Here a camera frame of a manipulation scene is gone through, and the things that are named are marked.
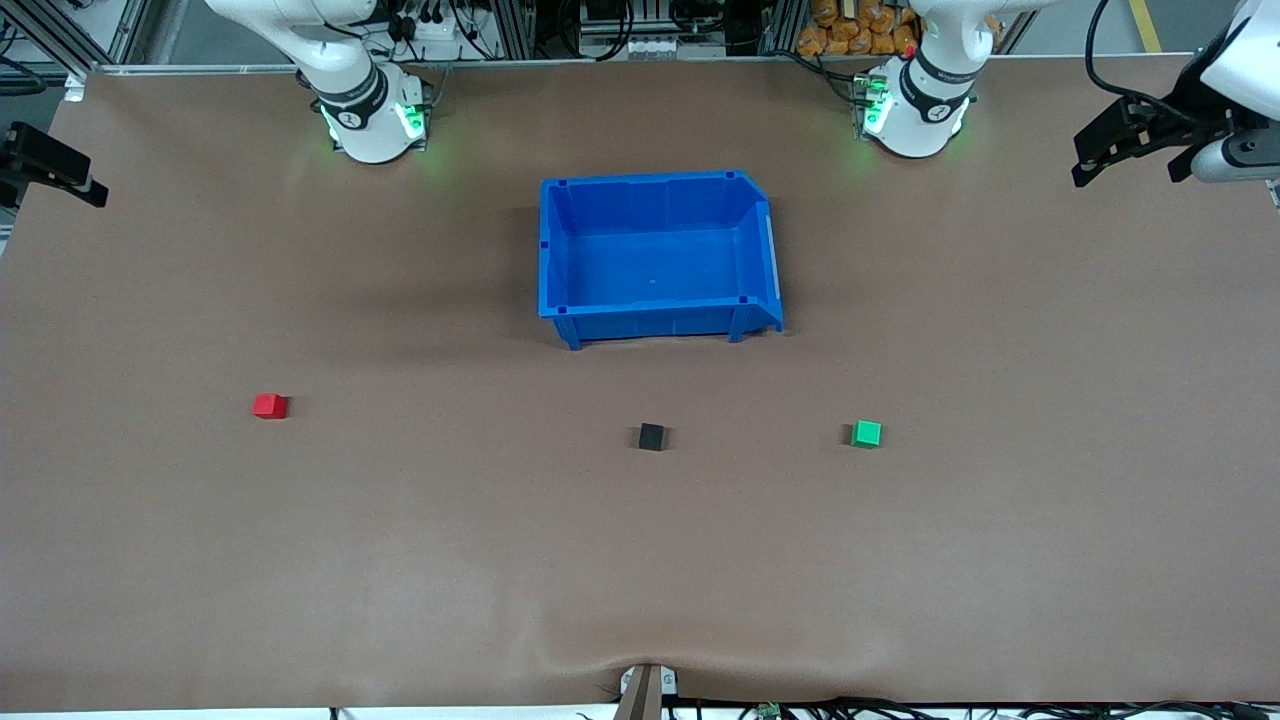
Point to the brown table mat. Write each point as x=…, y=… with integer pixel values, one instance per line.
x=300, y=560

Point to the blue plastic storage bin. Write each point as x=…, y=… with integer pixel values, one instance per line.
x=655, y=265

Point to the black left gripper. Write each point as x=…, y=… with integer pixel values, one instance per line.
x=1168, y=130

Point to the aluminium frame profile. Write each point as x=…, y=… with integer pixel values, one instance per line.
x=50, y=36

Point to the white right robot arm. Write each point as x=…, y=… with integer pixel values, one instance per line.
x=370, y=130

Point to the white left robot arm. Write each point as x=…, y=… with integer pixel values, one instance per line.
x=925, y=125

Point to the electronics box with white connectors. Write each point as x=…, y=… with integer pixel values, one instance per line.
x=650, y=45

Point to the green cube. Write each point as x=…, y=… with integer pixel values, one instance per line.
x=866, y=434

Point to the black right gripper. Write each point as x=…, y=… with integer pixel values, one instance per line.
x=30, y=157

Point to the black cube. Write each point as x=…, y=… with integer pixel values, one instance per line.
x=651, y=437

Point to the white power strip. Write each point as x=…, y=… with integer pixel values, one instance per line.
x=440, y=40

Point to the red cube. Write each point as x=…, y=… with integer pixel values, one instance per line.
x=269, y=405

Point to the orange snack bag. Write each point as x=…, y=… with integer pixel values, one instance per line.
x=840, y=30

